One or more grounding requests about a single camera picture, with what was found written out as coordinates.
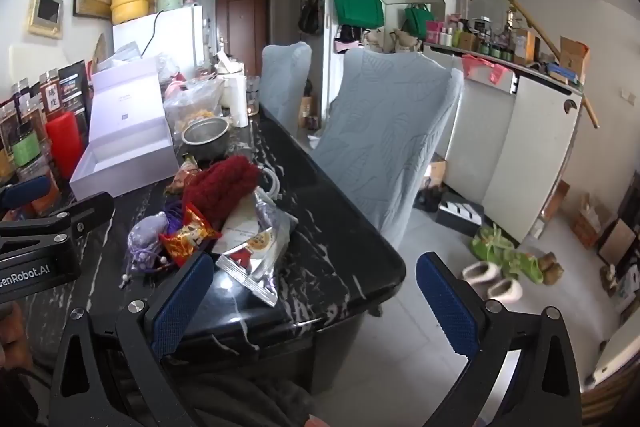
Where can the lilac gift box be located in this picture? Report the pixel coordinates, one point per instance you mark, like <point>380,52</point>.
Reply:
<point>125,107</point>

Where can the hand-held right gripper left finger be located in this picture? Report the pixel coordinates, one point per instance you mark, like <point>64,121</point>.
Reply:
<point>182,302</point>

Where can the red cylindrical can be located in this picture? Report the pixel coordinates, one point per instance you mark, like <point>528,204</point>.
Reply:
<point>65,147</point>

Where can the brown shoe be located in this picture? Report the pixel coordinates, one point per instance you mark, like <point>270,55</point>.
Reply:
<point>554,276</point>
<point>547,260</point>

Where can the open cardboard box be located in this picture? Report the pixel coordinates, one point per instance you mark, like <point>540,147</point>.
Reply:
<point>574,54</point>

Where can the wall intercom panel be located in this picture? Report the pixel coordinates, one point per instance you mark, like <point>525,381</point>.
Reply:
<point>47,9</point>

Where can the silver snack packet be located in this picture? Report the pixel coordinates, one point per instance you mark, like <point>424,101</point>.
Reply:
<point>260,252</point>

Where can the group of clear spice jars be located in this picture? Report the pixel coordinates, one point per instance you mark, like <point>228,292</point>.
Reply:
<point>50,94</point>

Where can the black handbag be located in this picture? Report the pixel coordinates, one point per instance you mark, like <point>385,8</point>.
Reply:
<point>311,14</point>

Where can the orange printed cardboard box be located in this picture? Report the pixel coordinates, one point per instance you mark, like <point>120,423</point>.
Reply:
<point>585,227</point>

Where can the grey plastic mailer bag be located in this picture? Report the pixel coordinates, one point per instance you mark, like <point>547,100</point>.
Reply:
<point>122,54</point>

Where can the glass tumbler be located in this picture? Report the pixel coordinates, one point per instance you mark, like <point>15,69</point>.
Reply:
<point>253,97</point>

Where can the white cabinet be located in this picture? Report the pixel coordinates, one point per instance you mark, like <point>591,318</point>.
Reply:
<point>530,147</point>

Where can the green tote bag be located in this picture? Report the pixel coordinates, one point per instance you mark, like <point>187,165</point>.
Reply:
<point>419,23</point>
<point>357,9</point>

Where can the purple sachet pouch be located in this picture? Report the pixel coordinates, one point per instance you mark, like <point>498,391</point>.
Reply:
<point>145,237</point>

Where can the white fridge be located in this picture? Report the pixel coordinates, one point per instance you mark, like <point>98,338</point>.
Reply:
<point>170,37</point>

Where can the metal bowl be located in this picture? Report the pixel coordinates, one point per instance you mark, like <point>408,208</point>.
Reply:
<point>205,147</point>

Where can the beige canvas bag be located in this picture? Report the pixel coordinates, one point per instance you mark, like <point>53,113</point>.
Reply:
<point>407,43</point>
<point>379,42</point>

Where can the cream white jug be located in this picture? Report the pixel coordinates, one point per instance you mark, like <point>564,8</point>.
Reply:
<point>231,68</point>

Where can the pink black bag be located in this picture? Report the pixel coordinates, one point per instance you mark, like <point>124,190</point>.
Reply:
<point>347,41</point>

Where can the grey leaf-pattern chair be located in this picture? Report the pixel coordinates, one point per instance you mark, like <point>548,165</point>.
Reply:
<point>380,132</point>
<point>285,82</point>

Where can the white paper roll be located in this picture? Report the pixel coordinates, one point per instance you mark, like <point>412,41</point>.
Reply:
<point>239,102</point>

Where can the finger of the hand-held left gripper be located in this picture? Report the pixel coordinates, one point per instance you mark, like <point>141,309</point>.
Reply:
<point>85,209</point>
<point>30,193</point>

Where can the pink cloth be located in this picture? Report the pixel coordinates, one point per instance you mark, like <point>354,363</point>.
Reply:
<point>480,67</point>

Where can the row of cosmetic bottles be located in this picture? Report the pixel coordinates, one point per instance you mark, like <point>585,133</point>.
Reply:
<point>450,37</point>

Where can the woven straw fan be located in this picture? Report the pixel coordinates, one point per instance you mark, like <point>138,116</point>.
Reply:
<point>100,52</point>

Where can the green shoe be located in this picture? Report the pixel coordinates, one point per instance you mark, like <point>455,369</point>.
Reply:
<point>490,244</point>
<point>522,268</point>

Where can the brown wooden door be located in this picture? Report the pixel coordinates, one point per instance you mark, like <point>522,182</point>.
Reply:
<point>245,22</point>

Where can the person's grey clothing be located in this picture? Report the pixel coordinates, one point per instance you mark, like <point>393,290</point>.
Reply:
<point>240,402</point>

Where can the black shoe box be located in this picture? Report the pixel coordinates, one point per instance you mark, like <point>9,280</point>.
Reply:
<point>460,217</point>

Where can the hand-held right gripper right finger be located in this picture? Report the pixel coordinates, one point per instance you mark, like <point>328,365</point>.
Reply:
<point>445,307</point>

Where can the clear bag of yellow snacks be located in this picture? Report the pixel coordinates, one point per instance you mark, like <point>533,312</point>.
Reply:
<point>195,107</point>

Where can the black printed pouch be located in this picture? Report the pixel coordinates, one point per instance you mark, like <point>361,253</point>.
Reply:
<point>75,87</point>

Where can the small patterned pouch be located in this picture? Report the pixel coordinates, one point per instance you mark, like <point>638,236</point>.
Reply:
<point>180,179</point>

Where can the white wall socket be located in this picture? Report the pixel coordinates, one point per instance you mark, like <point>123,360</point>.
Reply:
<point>628,97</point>

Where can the red knitted hat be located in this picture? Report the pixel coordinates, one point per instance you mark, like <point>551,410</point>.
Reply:
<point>220,187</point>

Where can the red orange snack packet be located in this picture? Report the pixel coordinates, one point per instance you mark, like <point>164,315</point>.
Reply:
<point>187,237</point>

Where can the beige slipper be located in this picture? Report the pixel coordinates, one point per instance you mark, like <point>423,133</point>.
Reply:
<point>505,291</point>
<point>480,274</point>

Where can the bamboo pole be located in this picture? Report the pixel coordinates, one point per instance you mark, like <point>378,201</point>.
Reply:
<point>530,19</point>

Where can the yellow pot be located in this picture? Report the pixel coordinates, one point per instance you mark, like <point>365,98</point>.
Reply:
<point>130,4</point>

